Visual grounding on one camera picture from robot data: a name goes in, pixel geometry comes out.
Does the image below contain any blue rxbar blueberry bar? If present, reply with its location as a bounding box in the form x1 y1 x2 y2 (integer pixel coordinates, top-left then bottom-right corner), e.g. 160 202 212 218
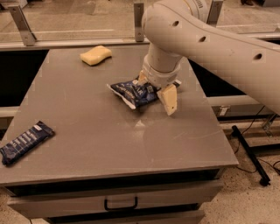
0 121 54 166

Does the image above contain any black drawer handle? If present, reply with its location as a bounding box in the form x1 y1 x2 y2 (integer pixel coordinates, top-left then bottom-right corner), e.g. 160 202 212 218
103 197 138 212

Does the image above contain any grey drawer cabinet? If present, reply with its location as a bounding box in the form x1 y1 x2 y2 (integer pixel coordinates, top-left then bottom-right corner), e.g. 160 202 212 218
0 45 237 224

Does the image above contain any yellow sponge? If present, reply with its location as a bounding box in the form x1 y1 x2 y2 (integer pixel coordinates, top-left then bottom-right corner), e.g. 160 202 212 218
80 45 112 66

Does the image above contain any blue chip bag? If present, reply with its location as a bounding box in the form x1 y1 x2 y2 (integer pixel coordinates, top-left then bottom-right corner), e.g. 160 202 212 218
106 78 182 110

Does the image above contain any upper grey drawer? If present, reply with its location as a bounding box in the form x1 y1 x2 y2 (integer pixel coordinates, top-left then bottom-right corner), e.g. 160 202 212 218
8 179 223 219

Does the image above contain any left metal railing bracket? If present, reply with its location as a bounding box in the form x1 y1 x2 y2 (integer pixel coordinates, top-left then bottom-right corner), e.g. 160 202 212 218
8 5 37 46

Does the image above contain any black floor cable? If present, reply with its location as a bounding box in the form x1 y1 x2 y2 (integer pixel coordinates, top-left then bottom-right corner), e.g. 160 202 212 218
233 104 280 176

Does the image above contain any middle metal railing bracket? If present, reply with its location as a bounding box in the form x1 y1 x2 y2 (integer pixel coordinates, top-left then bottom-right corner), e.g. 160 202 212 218
134 3 144 42

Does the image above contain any metal railing bracket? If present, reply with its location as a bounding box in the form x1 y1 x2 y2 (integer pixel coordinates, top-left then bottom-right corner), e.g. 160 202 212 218
8 5 37 46
206 0 223 26
134 3 144 42

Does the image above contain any black floor stand bar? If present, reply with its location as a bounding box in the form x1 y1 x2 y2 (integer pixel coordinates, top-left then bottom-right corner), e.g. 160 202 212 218
232 125 270 186

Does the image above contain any right metal railing bracket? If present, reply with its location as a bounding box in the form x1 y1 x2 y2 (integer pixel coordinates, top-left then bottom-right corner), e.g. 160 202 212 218
206 0 223 26

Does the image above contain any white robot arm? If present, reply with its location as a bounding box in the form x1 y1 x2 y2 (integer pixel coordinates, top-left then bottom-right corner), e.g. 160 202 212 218
142 0 280 114

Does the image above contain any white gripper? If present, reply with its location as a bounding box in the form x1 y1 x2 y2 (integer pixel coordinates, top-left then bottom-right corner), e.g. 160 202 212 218
138 56 181 116

